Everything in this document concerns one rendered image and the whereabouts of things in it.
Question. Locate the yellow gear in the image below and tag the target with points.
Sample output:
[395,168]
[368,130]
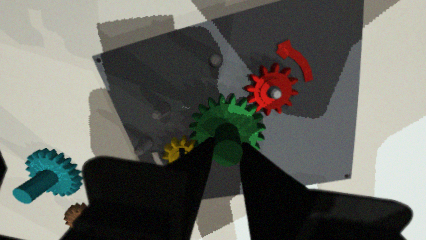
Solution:
[177,148]

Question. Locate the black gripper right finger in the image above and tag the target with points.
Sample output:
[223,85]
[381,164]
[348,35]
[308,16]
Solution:
[279,207]

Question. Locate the green gear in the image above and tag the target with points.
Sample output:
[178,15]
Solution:
[231,124]

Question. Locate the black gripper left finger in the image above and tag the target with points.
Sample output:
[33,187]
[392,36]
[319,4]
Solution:
[177,187]

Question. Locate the teal gear with shaft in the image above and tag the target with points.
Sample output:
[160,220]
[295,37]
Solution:
[48,172]

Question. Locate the red gear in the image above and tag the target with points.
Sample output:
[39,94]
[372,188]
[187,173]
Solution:
[267,79]

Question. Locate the red curved arrow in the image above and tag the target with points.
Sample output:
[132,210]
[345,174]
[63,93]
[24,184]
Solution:
[285,49]

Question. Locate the brown gear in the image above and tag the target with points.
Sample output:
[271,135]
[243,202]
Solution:
[73,212]

